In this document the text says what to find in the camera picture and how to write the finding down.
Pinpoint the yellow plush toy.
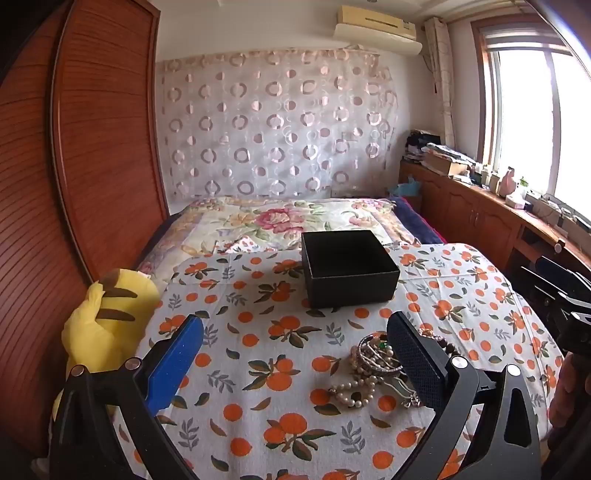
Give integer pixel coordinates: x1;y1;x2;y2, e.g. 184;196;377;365
51;268;163;418

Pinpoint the blue plastic bag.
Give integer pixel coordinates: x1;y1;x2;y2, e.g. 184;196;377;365
388;179;422;198

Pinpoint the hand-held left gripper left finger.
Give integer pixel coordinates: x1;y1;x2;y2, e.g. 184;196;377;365
48;315;205;480

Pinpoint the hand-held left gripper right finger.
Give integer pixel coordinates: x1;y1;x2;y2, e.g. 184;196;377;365
387;311;542;480

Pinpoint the sheer circle pattern curtain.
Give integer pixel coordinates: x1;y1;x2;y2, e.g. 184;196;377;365
154;46;400;202

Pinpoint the pale window curtain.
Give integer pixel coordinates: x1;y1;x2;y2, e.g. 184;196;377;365
422;17;459;152

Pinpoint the wooden cabinet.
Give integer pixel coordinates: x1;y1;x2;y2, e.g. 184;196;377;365
399;159;591;280

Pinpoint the stack of papers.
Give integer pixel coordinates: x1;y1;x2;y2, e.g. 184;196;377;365
422;142;477;179

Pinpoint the white pearl necklace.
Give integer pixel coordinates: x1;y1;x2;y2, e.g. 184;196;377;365
329;373;378;409

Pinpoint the orange fruit print cloth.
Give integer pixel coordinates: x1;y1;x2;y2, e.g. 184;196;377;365
113;242;566;480

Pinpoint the dark blue blanket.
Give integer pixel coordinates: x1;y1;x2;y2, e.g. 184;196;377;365
392;196;447;245

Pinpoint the floral quilt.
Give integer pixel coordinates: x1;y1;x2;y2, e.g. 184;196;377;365
136;196;422;283

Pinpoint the cream air conditioner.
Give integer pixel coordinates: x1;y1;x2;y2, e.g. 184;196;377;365
333;4;424;57

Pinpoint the window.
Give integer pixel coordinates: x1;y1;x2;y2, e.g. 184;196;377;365
471;18;591;219

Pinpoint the person's right hand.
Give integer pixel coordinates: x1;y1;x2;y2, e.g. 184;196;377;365
549;353;591;446

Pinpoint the black square box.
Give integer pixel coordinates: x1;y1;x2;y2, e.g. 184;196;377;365
301;229;401;310

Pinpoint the pile of dark clothes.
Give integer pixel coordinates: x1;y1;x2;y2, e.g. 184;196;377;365
405;130;441;165

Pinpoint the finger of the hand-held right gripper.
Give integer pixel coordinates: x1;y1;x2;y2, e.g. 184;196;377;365
521;255;591;319

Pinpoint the dark bead bracelet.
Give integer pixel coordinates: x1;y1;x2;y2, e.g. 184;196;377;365
418;325;463;358

